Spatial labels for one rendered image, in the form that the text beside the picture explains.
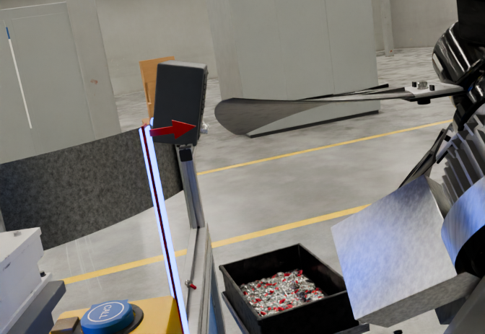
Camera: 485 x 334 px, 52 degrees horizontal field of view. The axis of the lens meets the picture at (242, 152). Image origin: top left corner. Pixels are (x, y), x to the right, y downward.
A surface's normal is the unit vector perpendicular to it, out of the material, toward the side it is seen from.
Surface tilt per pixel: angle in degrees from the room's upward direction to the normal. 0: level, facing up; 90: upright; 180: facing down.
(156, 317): 0
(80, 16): 90
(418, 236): 55
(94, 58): 90
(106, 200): 90
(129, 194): 90
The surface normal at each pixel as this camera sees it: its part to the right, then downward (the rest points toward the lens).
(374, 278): -0.73, -0.35
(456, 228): -0.99, 0.07
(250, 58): 0.26, 0.17
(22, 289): 0.99, -0.14
